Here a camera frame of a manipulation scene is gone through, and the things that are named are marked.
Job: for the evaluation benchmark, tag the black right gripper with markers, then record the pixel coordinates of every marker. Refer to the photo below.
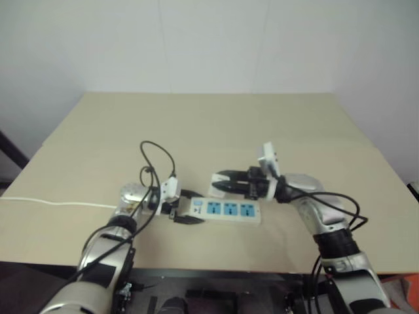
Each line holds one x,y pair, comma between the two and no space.
254,185

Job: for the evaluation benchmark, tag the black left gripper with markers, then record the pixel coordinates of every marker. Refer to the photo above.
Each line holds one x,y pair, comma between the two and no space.
166,208

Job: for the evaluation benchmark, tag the white charger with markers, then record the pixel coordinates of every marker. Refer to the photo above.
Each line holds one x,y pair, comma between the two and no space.
216,193

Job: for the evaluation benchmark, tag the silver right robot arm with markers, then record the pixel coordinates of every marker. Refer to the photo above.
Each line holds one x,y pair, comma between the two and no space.
304,183

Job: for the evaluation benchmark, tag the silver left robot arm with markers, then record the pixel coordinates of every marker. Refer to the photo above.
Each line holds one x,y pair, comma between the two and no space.
129,193

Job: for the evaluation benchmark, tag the white power strip blue sockets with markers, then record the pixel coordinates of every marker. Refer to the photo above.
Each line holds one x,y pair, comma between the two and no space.
216,218

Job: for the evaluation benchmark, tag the dark rounded shape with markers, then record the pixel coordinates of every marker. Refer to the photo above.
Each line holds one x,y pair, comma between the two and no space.
173,306

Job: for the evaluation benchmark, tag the dark furniture piece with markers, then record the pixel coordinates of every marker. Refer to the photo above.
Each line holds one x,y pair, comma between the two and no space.
13,153

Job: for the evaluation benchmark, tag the orange object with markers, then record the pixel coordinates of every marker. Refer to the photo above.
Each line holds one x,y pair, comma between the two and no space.
410,294

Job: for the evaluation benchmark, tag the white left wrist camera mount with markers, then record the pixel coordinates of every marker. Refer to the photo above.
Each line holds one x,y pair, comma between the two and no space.
170,189

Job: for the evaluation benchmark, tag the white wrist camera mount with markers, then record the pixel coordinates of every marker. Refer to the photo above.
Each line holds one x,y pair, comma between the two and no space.
268,157
170,189

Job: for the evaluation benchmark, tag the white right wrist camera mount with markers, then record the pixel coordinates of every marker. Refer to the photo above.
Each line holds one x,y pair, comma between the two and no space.
268,157

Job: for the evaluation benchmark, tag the black metal frame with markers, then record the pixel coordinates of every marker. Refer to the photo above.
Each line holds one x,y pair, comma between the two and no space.
212,278

